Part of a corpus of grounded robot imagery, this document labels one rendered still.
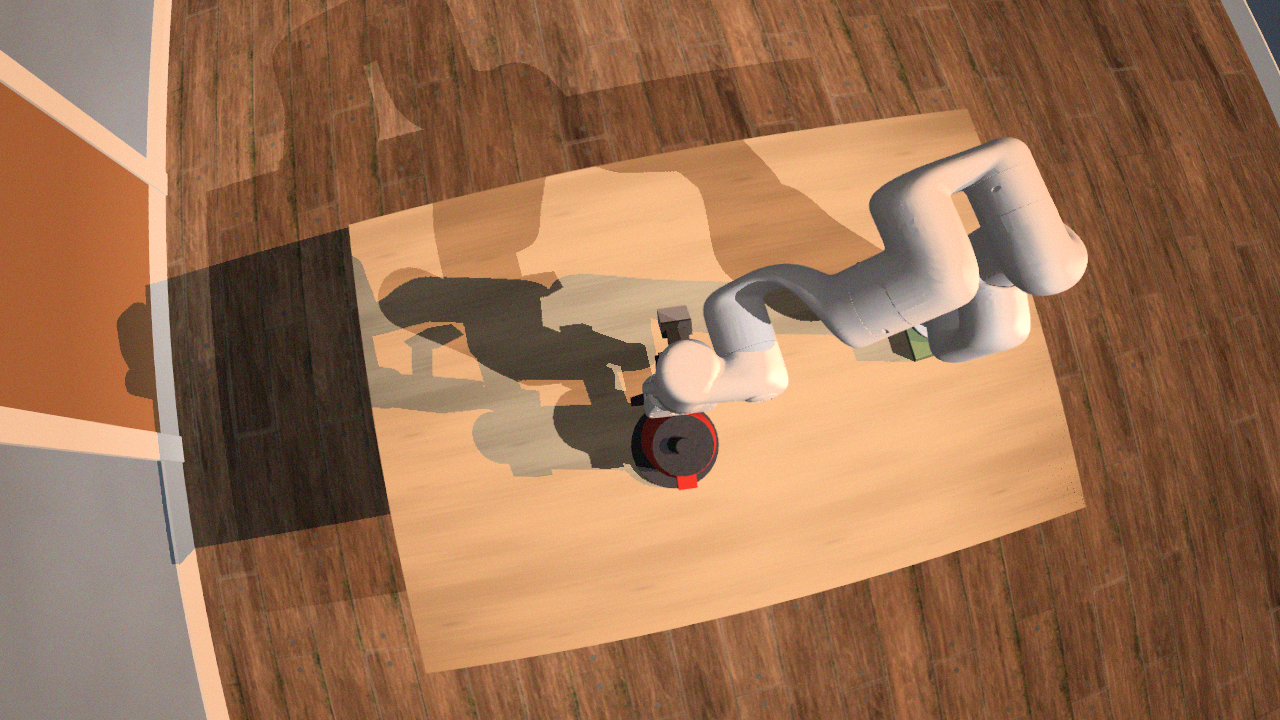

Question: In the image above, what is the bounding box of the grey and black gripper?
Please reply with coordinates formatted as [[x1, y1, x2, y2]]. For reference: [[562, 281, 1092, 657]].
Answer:
[[631, 374, 717, 418]]

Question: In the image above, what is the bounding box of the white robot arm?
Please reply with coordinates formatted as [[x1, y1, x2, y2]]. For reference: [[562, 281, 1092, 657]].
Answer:
[[643, 137, 1088, 414]]

